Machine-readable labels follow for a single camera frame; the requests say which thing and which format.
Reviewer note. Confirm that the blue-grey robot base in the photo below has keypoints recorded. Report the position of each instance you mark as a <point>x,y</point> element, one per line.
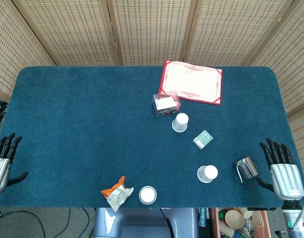
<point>110,223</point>

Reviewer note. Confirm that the white paper cup butterfly print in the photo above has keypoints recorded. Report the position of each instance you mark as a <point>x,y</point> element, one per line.
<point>180,121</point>

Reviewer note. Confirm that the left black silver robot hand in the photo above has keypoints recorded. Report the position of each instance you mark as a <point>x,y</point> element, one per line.
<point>1,171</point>

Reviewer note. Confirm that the green tissue pack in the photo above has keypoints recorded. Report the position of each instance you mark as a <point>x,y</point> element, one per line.
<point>203,138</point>

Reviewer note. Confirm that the brown storage box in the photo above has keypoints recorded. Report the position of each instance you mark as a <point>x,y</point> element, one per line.
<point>262,223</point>

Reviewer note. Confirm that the red certificate folder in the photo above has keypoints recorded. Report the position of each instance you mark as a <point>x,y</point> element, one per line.
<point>191,81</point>

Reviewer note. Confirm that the orange white snack wrapper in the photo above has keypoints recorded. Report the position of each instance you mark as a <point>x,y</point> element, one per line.
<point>117,196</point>

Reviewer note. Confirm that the black table control panel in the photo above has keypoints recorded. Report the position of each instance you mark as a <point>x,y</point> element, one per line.
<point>261,209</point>

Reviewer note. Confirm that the white paper cup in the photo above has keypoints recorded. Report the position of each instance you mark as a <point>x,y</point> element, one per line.
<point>208,172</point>
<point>147,195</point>

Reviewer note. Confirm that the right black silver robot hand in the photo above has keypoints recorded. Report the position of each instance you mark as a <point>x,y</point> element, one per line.
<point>288,181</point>

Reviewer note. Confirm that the wooden bowl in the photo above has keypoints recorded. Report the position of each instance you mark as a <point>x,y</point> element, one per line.
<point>233,219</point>

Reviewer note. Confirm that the steel milk jug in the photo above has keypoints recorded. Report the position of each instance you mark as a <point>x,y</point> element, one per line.
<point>247,168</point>

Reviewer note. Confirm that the blue felt table cloth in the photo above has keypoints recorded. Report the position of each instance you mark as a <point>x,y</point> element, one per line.
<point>80,124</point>

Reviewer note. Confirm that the blue printed packets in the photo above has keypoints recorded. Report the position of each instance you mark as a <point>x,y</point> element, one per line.
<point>204,218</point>

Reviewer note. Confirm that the clear plastic box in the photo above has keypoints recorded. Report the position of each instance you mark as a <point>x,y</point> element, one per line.
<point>164,104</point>

